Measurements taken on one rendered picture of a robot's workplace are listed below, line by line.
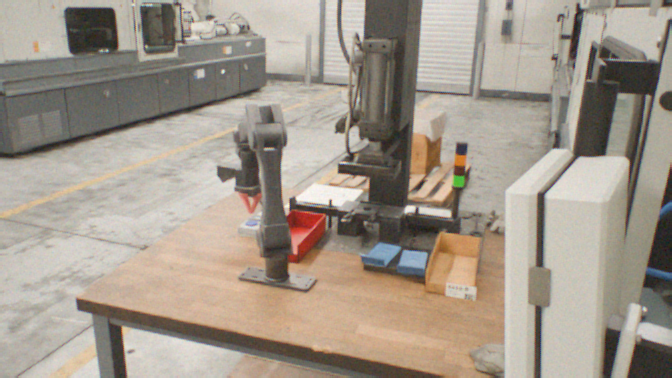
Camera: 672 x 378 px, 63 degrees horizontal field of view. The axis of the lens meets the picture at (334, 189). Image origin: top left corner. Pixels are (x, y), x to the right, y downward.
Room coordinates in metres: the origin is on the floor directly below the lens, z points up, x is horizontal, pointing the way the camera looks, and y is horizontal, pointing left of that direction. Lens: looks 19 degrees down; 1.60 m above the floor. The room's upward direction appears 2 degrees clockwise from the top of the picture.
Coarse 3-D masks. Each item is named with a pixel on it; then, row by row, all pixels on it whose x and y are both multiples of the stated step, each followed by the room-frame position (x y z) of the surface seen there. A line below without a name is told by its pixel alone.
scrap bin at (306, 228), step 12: (288, 216) 1.64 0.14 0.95; (300, 216) 1.67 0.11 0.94; (312, 216) 1.66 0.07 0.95; (324, 216) 1.63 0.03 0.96; (300, 228) 1.66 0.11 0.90; (312, 228) 1.65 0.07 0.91; (324, 228) 1.63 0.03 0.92; (300, 240) 1.56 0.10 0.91; (312, 240) 1.52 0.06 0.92; (300, 252) 1.42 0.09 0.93
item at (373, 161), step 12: (372, 144) 1.63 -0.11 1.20; (384, 144) 1.71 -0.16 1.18; (396, 144) 1.77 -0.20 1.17; (348, 156) 1.70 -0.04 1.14; (360, 156) 1.60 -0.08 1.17; (372, 156) 1.58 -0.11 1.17; (384, 156) 1.59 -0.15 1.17; (348, 168) 1.62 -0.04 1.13; (360, 168) 1.61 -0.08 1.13; (372, 168) 1.59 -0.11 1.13; (384, 168) 1.58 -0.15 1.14; (396, 168) 1.60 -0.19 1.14
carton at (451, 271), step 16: (448, 240) 1.49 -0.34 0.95; (464, 240) 1.48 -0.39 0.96; (480, 240) 1.47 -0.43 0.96; (432, 256) 1.33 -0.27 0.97; (448, 256) 1.47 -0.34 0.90; (464, 256) 1.48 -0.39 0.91; (432, 272) 1.36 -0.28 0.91; (448, 272) 1.37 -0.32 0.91; (464, 272) 1.37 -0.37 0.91; (432, 288) 1.26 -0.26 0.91; (448, 288) 1.25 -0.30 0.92; (464, 288) 1.24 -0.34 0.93
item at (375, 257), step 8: (376, 248) 1.48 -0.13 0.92; (384, 248) 1.48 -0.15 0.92; (392, 248) 1.48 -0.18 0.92; (400, 248) 1.48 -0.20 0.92; (368, 256) 1.37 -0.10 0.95; (376, 256) 1.42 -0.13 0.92; (384, 256) 1.42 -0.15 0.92; (392, 256) 1.42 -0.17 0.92; (376, 264) 1.37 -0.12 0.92; (384, 264) 1.36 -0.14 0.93
